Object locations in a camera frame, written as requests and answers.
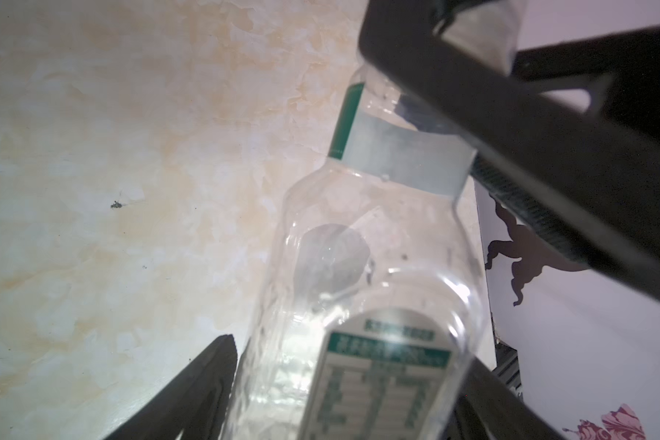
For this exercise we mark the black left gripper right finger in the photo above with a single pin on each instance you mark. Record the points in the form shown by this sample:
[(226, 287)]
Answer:
[(486, 409)]

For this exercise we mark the square clear bottle green label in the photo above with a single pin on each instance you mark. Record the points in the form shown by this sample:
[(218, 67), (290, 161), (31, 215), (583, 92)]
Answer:
[(373, 306)]

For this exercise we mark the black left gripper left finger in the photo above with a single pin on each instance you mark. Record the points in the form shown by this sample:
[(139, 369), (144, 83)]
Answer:
[(194, 404)]

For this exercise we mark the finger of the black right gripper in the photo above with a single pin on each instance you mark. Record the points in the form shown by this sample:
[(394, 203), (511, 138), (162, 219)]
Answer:
[(600, 180), (620, 72)]

